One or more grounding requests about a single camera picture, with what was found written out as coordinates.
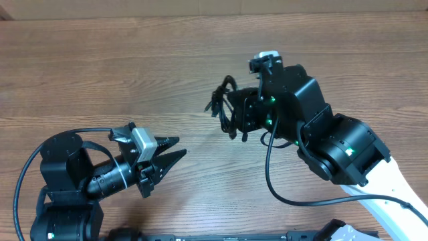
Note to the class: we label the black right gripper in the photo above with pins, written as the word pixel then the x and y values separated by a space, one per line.
pixel 246 100

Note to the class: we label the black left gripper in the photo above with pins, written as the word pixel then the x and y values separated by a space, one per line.
pixel 152 173

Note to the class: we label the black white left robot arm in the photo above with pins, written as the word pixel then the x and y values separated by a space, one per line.
pixel 79 174

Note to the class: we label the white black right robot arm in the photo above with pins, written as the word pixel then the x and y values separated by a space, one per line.
pixel 348 153

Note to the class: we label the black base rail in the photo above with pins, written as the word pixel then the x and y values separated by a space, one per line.
pixel 333 230

